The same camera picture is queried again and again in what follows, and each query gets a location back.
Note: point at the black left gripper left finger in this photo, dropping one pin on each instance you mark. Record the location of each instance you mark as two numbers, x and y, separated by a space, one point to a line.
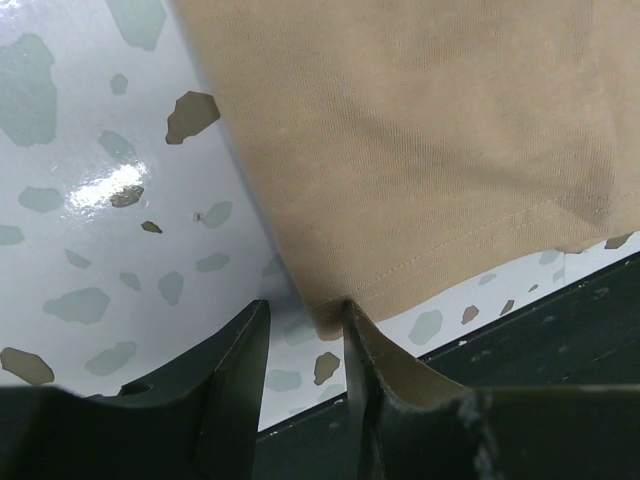
195 417

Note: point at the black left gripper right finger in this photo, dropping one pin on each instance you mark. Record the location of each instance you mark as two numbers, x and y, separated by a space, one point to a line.
411 422

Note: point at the beige t-shirt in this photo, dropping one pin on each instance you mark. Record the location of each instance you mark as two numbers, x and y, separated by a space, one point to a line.
399 148

